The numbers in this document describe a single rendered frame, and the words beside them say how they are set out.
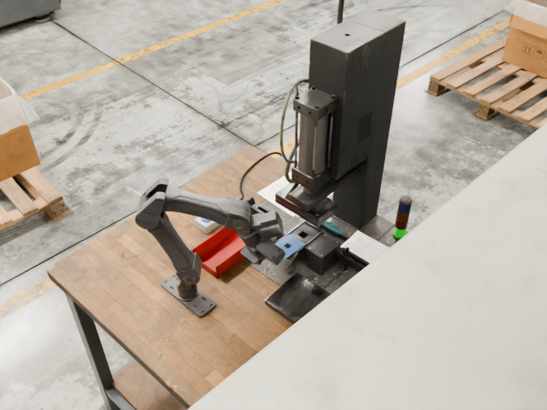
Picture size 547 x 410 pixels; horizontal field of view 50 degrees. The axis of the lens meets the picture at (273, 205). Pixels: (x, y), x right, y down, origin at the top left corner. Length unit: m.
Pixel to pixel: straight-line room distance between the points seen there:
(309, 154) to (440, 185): 2.23
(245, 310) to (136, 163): 2.30
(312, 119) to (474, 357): 0.95
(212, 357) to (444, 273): 0.98
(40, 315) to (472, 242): 2.55
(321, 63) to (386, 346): 0.99
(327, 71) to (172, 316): 0.87
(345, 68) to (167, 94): 3.23
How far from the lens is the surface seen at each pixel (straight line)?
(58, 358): 3.01
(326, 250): 1.91
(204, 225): 2.08
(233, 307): 1.86
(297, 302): 1.84
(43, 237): 3.61
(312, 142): 1.66
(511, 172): 1.15
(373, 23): 1.74
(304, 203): 1.77
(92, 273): 2.04
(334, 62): 1.60
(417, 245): 0.95
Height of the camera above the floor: 2.34
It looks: 41 degrees down
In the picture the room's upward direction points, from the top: straight up
